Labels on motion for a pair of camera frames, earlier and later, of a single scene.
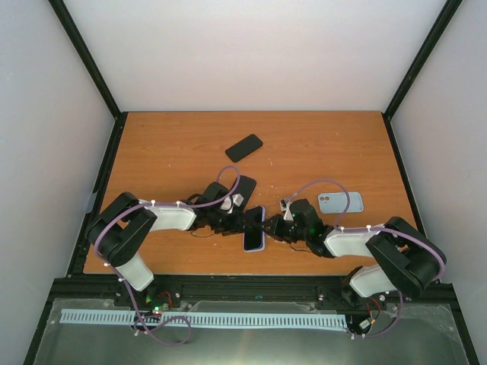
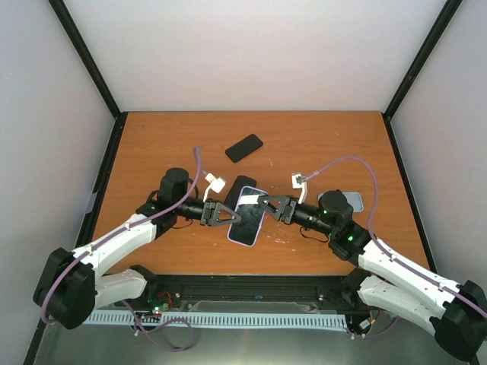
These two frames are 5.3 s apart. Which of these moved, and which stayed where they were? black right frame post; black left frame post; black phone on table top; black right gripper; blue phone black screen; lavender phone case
Moved: lavender phone case; black right gripper; blue phone black screen
Stayed: black right frame post; black phone on table top; black left frame post
